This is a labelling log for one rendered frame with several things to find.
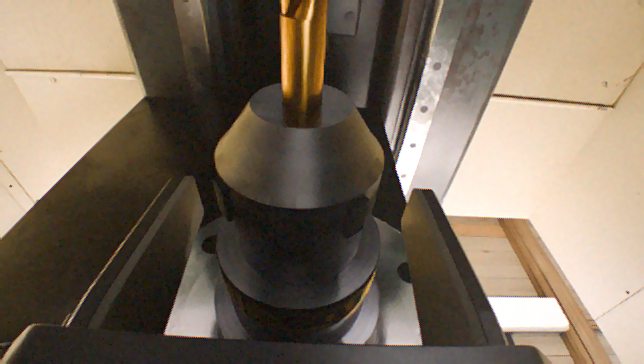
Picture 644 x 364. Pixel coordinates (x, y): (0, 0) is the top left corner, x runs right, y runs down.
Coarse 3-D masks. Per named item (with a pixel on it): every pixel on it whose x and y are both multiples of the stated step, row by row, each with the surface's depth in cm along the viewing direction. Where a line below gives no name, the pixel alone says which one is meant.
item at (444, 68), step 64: (128, 0) 45; (192, 0) 42; (256, 0) 52; (384, 0) 52; (448, 0) 42; (512, 0) 44; (192, 64) 48; (256, 64) 59; (384, 64) 56; (448, 64) 48; (448, 128) 60
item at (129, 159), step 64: (128, 128) 45; (192, 128) 46; (384, 128) 49; (64, 192) 34; (128, 192) 34; (384, 192) 37; (0, 256) 27; (64, 256) 27; (0, 320) 22; (64, 320) 23
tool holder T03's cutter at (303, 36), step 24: (288, 0) 5; (312, 0) 5; (288, 24) 5; (312, 24) 5; (288, 48) 5; (312, 48) 5; (288, 72) 5; (312, 72) 5; (288, 96) 6; (312, 96) 6
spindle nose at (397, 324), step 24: (384, 240) 16; (192, 264) 14; (216, 264) 15; (384, 264) 15; (192, 288) 14; (384, 288) 14; (408, 288) 14; (192, 312) 13; (384, 312) 13; (408, 312) 13; (216, 336) 12; (384, 336) 12; (408, 336) 13
